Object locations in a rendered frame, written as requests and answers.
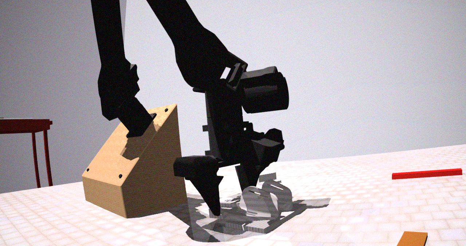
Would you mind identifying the orange flat bar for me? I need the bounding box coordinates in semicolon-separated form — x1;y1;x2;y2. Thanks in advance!
397;231;428;246

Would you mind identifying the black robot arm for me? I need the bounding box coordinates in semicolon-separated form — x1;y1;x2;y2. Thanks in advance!
91;0;289;167

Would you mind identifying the white housing plate with two round holes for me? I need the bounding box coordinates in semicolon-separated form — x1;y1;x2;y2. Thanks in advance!
220;193;242;207

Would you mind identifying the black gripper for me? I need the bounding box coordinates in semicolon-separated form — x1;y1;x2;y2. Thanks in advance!
173;115;269;216

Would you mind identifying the red long bar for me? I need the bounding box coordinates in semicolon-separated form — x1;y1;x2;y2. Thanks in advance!
392;168;462;179

